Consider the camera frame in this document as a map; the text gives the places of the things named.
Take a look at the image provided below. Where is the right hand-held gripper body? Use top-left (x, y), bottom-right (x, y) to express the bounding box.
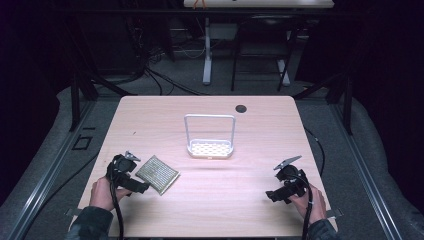
top-left (273, 154), bottom-right (310, 200)

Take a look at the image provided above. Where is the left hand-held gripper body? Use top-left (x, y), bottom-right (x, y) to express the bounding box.
top-left (105, 150), bottom-right (141, 190)

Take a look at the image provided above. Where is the grey-green woven dish cloth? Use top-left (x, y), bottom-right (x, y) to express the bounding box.
top-left (134, 154), bottom-right (181, 196)

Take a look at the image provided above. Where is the person's right hand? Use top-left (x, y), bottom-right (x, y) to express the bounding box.
top-left (287, 183), bottom-right (328, 225)

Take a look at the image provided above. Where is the person's left hand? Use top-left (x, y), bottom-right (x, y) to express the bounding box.
top-left (89, 176), bottom-right (133, 212)

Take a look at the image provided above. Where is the black metal stand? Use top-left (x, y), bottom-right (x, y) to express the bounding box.
top-left (292, 66), bottom-right (355, 136)
top-left (66, 19), bottom-right (138, 133)

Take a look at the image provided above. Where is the black stool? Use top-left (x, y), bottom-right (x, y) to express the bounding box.
top-left (230, 13), bottom-right (298, 93)

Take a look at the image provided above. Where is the white background desk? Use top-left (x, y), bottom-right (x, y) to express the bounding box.
top-left (183, 0), bottom-right (335, 86)

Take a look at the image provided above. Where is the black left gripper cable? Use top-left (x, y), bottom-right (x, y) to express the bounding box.
top-left (109, 169), bottom-right (126, 240)

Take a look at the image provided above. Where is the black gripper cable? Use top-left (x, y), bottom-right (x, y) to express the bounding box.
top-left (109, 169), bottom-right (126, 240)
top-left (293, 173), bottom-right (315, 240)

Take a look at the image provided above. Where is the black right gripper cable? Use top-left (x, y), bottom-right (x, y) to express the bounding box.
top-left (293, 173), bottom-right (315, 240)

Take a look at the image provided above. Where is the black floor cable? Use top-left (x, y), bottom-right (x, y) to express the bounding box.
top-left (19, 151), bottom-right (101, 240)
top-left (303, 127), bottom-right (326, 178)

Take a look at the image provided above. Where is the metal floor rail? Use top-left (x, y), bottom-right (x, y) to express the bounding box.
top-left (329, 101), bottom-right (404, 240)
top-left (6, 99), bottom-right (98, 240)

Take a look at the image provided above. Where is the white rack with handle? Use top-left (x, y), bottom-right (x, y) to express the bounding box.
top-left (183, 113), bottom-right (237, 160)

